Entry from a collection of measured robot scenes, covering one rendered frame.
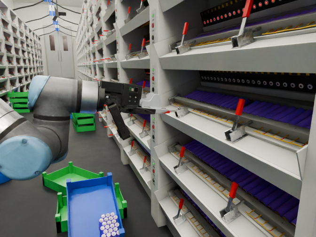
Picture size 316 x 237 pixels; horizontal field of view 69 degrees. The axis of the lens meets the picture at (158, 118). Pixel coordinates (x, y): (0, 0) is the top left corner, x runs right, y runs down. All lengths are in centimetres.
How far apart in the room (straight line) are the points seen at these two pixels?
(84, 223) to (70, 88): 64
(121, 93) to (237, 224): 44
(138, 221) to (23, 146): 76
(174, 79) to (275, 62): 53
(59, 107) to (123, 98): 17
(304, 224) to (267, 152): 13
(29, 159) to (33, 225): 76
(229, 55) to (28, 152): 44
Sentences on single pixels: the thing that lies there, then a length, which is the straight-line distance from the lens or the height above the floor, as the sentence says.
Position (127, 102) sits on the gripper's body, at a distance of 65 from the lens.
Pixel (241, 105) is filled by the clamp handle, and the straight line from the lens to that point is 52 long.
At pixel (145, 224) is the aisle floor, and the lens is 113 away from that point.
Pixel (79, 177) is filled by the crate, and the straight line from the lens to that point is 158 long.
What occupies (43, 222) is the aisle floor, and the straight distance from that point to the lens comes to 125.
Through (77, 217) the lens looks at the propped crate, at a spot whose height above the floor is 7.
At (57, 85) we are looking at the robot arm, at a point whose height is 64.
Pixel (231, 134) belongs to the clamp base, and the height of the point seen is 54.
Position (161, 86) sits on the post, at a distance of 89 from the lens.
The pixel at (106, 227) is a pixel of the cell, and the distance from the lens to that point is 101.
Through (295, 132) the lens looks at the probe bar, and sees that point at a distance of 49.
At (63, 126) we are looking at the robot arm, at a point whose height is 53.
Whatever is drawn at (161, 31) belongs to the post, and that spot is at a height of 81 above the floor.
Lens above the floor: 68
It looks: 13 degrees down
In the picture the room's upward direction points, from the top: straight up
